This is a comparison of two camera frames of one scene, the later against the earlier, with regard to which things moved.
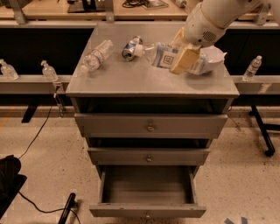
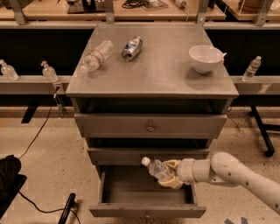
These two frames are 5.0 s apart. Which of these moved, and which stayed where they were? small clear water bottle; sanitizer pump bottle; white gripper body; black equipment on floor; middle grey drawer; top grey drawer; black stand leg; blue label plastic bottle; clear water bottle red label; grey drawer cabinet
Moved: white gripper body; blue label plastic bottle
Stayed: top grey drawer; clear water bottle red label; sanitizer pump bottle; black stand leg; black equipment on floor; grey drawer cabinet; middle grey drawer; small clear water bottle
